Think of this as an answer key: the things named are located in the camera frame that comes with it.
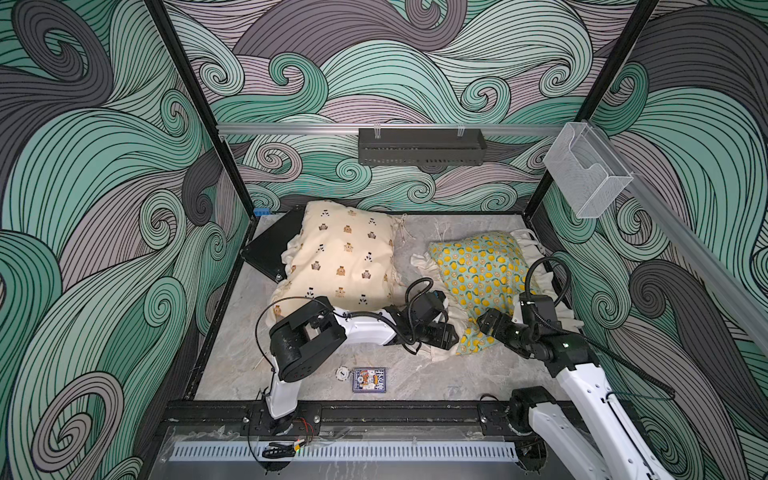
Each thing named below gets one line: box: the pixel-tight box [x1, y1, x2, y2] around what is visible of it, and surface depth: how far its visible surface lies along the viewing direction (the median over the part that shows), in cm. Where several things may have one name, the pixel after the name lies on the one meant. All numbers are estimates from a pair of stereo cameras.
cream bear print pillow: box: [266, 200, 411, 323], surface depth 94 cm
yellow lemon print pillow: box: [411, 230, 585, 359], surface depth 94 cm
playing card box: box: [352, 367, 387, 393], surface depth 80 cm
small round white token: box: [335, 366, 350, 381], surface depth 83 cm
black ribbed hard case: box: [241, 205, 306, 283], surface depth 102 cm
